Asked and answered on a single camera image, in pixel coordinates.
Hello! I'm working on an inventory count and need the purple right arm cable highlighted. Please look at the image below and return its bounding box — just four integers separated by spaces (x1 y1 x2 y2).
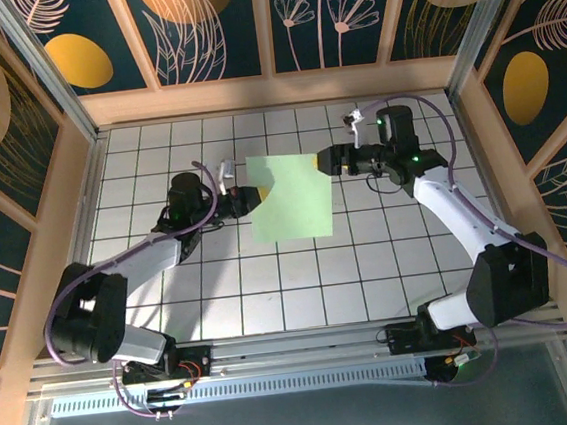
358 79 567 394

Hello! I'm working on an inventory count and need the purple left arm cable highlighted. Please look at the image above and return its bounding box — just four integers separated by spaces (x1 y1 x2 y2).
30 158 243 425

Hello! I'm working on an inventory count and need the aluminium corner post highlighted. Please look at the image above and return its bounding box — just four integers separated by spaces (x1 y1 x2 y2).
437 0 540 102
0 0 103 150

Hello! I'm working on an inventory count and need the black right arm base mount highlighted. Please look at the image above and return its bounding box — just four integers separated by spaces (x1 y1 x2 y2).
383 315 479 359

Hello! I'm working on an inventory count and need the aluminium mounting rail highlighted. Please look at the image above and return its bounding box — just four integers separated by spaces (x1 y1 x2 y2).
23 299 567 399

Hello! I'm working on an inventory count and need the light green cloth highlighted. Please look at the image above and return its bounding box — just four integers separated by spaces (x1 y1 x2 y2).
244 148 338 247

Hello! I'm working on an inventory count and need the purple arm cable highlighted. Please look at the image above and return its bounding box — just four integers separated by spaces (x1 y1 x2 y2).
358 79 567 394
30 158 243 425

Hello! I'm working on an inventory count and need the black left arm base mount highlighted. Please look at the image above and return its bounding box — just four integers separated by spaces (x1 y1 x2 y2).
118 343 215 390

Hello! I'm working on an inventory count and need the white slotted cable duct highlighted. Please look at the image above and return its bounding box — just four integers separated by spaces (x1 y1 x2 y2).
47 357 435 421

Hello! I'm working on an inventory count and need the aluminium side rail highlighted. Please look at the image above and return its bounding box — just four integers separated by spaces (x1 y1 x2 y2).
446 89 514 257
57 128 122 274

